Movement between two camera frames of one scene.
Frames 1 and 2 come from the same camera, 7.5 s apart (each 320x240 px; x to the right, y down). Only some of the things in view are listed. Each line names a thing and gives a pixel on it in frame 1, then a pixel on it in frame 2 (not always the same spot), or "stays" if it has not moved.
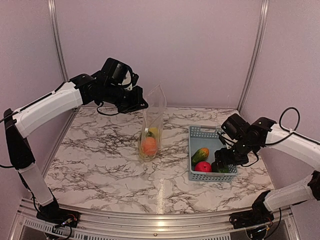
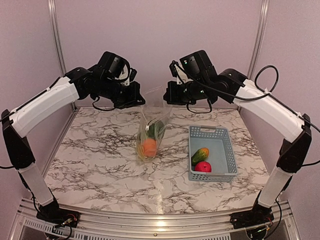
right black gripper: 223,159 -> 171,96
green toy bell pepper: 224,170 -> 155,130
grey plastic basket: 206,137 stays
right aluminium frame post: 255,52 stays
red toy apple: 203,166 stays
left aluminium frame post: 53,8 stays
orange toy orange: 149,146 stays
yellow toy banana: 142,154 -> 141,151
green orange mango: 201,154 stays
